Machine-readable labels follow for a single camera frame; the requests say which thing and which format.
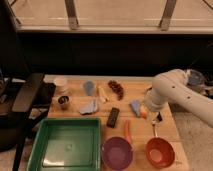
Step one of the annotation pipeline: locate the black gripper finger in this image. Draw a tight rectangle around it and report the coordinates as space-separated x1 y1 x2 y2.
156 112 163 122

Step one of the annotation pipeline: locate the small orange apple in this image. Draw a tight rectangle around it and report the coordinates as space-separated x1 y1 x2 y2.
140 105 147 119

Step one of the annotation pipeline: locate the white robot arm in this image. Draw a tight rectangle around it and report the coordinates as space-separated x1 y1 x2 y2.
144 69 213 128

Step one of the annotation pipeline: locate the red bowl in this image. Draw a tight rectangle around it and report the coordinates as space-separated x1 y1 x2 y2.
145 138 175 169

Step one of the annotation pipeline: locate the purple bowl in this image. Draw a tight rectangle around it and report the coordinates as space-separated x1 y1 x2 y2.
101 137 133 171

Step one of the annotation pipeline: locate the orange carrot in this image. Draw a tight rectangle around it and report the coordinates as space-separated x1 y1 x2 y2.
124 120 132 144

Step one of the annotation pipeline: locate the black rectangular block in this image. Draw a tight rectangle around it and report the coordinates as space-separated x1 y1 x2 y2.
106 107 120 128

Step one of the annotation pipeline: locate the dark red grapes bunch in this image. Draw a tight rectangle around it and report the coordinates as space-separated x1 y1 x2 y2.
108 80 124 100

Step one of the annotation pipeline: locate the pale yellow banana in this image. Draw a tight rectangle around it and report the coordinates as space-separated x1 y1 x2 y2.
98 86 109 103

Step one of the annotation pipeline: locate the blue crumpled cloth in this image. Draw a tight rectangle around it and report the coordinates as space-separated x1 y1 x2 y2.
79 99 98 115

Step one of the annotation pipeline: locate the blue cup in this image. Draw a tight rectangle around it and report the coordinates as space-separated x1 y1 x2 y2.
83 81 95 96

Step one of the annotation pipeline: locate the small dark cup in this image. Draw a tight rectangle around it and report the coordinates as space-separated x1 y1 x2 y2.
58 96 70 110

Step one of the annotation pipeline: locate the green plastic tray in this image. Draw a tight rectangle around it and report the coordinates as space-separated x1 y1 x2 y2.
27 118 101 171

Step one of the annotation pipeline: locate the white cup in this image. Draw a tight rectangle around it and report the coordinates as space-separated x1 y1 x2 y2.
53 76 68 94

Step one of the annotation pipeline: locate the black chair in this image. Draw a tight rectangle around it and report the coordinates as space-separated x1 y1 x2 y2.
0 73 55 171

